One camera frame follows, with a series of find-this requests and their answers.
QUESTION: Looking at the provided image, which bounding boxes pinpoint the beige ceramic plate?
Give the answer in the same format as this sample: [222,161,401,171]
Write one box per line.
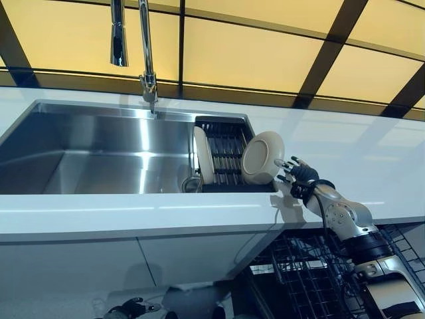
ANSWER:
[193,126,216,185]
[241,131,286,185]

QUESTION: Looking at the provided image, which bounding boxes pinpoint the chrome gooseneck faucet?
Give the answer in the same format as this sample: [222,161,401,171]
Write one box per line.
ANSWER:
[109,0,159,116]

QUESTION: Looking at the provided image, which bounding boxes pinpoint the white cabinet front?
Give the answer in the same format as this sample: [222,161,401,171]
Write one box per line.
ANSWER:
[0,229,283,319]

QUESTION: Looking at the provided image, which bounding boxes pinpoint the yellow window with dark frame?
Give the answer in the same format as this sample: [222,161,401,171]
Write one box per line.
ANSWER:
[0,0,425,116]

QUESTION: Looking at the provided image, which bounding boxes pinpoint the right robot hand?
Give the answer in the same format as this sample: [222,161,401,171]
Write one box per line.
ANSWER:
[274,155,319,189]

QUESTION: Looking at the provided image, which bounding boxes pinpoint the shallow black wire dishwasher rack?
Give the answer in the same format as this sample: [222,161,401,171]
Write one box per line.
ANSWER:
[245,225,425,319]

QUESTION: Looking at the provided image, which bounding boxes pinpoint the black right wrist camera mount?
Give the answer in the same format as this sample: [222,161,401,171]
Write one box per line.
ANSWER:
[290,179,335,200]

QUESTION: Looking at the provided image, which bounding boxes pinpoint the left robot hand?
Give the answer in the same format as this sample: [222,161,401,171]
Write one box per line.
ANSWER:
[108,296,160,319]

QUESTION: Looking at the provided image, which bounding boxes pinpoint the stainless steel sink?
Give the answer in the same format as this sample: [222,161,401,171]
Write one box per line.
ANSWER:
[0,98,280,195]

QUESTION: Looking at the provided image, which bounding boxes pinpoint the small metal strainer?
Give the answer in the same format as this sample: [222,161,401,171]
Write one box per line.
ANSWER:
[181,175,203,193]

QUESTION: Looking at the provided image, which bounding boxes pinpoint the black sink drain rack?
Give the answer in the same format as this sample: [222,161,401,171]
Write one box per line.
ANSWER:
[192,115,280,193]

